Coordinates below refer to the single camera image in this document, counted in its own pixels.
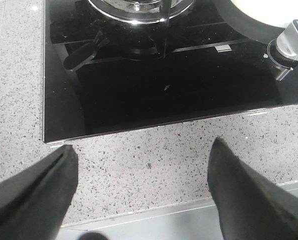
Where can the black glass gas stove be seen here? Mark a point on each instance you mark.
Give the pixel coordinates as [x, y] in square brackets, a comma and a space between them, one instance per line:
[216, 64]

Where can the white round plate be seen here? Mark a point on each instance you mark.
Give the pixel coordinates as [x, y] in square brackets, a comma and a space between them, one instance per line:
[277, 13]

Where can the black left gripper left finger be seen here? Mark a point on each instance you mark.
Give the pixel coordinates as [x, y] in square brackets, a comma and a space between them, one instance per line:
[33, 203]

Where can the grey cabinet front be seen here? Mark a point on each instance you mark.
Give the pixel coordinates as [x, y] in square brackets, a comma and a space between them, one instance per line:
[186, 219]

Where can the silver left stove knob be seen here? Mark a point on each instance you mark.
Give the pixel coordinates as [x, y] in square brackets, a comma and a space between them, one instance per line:
[286, 43]

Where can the black left burner pan support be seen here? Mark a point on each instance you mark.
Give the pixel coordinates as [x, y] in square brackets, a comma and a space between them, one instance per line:
[137, 28]

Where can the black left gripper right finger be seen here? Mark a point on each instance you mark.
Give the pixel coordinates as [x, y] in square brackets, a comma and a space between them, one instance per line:
[249, 205]

